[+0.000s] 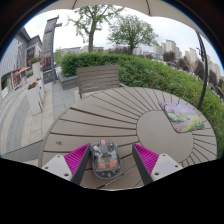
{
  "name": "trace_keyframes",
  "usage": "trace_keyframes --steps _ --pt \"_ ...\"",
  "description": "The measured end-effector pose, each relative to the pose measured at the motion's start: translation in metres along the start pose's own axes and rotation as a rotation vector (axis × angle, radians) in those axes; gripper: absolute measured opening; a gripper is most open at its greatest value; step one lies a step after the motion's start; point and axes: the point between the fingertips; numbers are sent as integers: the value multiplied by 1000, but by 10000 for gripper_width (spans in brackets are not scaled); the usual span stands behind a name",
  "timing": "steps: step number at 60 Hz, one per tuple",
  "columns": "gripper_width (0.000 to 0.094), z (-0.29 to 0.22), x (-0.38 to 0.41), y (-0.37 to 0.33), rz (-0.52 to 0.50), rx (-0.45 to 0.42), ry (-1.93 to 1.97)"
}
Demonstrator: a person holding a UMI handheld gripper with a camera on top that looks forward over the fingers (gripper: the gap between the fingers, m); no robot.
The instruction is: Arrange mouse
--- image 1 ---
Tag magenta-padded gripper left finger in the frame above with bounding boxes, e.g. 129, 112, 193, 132
42, 143, 92, 186

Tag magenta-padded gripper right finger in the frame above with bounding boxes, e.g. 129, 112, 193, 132
131, 142, 184, 187

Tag flower print mouse pad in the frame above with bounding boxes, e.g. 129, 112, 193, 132
158, 101, 205, 134

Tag grey concrete ledge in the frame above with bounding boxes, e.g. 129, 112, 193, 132
0, 139, 45, 164

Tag grey stone hedge border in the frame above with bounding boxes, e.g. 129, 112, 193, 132
58, 72, 79, 91

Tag brown slatted chair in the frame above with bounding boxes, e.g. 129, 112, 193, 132
76, 64, 125, 99

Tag green hedge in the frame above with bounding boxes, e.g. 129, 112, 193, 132
59, 51, 224, 159

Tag tall white planter with flowers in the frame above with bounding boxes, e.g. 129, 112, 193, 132
29, 56, 43, 81

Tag dark curved parasol pole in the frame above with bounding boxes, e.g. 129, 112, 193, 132
195, 31, 210, 111

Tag distant apartment buildings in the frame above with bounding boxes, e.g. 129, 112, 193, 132
133, 39, 224, 84

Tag grey sign pillar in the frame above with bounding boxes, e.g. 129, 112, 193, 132
41, 15, 63, 84

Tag grey shopfront building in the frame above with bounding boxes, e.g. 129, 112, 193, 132
0, 26, 43, 101

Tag thin-trunk tree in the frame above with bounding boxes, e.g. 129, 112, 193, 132
66, 4, 124, 54

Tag round leafy tree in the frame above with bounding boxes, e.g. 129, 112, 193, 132
107, 13, 160, 55

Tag beige parasol canopy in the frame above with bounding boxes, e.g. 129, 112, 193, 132
24, 0, 218, 41

